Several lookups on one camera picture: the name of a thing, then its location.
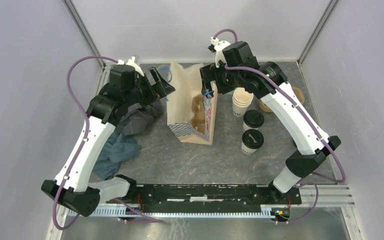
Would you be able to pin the blue cloth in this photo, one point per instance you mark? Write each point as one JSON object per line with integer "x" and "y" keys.
{"x": 117, "y": 149}

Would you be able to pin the brown paper bag blue handles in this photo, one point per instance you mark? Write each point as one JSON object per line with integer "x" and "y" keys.
{"x": 190, "y": 114}

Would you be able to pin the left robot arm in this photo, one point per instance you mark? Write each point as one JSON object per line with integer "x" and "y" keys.
{"x": 127, "y": 86}

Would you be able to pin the white paper coffee cup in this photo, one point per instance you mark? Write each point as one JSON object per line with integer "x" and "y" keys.
{"x": 247, "y": 126}

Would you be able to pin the black plastic cup lid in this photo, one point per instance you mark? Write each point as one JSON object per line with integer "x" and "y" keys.
{"x": 253, "y": 117}

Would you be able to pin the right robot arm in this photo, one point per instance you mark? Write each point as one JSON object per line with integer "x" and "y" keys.
{"x": 236, "y": 66}

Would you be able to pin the brown cardboard cup carrier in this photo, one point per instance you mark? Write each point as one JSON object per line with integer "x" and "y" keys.
{"x": 297, "y": 92}

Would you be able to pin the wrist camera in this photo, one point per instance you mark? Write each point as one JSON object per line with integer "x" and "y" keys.
{"x": 217, "y": 46}
{"x": 133, "y": 62}

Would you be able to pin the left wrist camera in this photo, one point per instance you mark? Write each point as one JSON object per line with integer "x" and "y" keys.
{"x": 133, "y": 62}

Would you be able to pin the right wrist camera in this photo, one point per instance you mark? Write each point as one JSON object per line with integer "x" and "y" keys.
{"x": 217, "y": 46}

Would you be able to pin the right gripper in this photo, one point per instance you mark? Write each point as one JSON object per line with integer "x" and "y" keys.
{"x": 209, "y": 73}

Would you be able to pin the stack of paper cups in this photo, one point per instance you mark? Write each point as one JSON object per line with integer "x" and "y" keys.
{"x": 241, "y": 100}

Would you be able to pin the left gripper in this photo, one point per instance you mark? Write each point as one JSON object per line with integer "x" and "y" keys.
{"x": 157, "y": 91}

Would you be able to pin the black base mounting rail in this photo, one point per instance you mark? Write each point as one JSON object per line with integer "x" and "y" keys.
{"x": 208, "y": 198}

